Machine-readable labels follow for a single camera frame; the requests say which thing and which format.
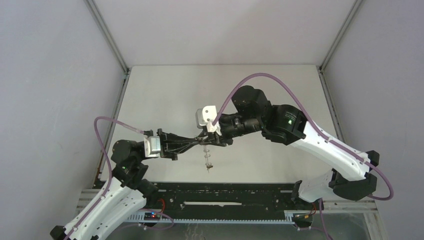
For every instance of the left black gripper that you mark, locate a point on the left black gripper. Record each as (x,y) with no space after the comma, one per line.
(172,144)

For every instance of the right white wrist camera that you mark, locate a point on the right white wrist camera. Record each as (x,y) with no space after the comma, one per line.
(205,117)

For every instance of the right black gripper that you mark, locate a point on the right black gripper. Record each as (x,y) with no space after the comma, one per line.
(213,139)

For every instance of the white cable duct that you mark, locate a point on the white cable duct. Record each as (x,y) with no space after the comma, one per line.
(143,217)

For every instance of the right aluminium frame post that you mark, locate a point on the right aluminium frame post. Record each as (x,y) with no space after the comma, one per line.
(352,13)

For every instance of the left aluminium frame post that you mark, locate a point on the left aluminium frame post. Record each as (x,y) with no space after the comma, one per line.
(105,31)

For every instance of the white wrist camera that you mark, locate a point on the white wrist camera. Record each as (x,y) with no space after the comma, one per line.
(152,145)
(205,117)

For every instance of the aluminium frame post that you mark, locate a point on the aluminium frame post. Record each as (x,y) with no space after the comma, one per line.
(105,31)
(352,13)

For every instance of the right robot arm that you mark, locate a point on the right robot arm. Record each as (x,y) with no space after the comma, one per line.
(350,176)

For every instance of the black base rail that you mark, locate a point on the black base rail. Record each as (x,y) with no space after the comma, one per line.
(228,201)

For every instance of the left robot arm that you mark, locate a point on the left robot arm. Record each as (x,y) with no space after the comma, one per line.
(126,189)

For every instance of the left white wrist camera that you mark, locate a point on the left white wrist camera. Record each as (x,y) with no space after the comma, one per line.
(152,145)

